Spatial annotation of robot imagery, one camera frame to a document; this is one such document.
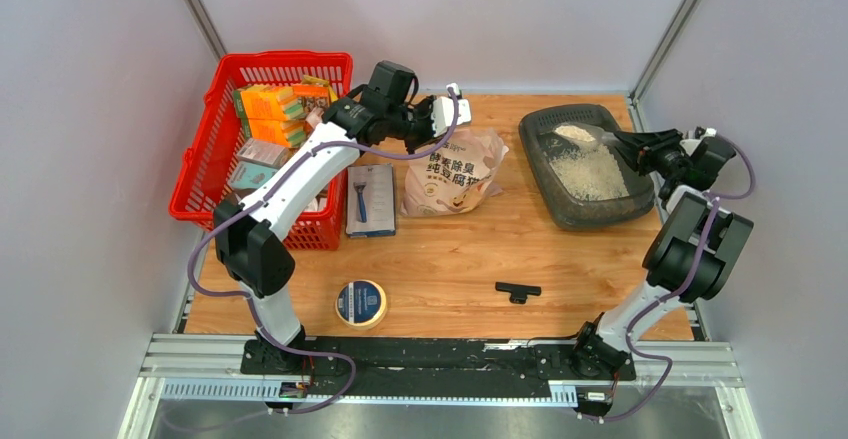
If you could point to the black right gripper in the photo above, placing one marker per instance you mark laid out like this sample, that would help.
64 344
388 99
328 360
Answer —
645 146

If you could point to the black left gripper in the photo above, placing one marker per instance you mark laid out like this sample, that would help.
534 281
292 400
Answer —
429 137

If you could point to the pink cat litter bag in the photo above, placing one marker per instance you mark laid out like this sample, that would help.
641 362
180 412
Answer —
455 179

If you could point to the clear plastic scoop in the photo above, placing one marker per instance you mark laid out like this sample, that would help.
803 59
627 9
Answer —
585 135

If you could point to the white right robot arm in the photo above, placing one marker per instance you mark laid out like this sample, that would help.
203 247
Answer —
692 256

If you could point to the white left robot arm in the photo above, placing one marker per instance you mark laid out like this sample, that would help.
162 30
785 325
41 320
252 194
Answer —
249 235

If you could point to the dark grey litter box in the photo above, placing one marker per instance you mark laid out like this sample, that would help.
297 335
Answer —
583 188

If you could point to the grey pink box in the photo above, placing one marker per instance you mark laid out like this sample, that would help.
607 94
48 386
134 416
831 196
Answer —
263 153

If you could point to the teal box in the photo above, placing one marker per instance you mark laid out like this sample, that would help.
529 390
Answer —
249 176

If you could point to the razor blister pack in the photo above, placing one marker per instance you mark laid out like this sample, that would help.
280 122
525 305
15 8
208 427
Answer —
371 201

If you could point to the yellow orange snack pack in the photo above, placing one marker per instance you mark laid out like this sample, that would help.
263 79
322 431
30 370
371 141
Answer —
314 93

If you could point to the orange green sponge pack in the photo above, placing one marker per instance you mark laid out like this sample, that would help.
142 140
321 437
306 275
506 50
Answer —
269 102

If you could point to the tape roll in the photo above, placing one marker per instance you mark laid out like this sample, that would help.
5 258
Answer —
361 304

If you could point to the red plastic basket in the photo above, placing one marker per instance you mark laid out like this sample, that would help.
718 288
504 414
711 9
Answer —
208 163

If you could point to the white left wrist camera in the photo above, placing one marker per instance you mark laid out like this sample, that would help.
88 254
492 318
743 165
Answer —
449 110

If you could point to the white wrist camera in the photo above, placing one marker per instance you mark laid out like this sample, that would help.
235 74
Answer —
449 110
693 138

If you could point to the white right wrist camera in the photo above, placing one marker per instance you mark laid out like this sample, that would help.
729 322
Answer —
693 138

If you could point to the black T-shaped bracket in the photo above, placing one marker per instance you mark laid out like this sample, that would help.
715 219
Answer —
518 293

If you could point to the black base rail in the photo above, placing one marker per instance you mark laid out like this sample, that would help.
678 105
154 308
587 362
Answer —
431 367

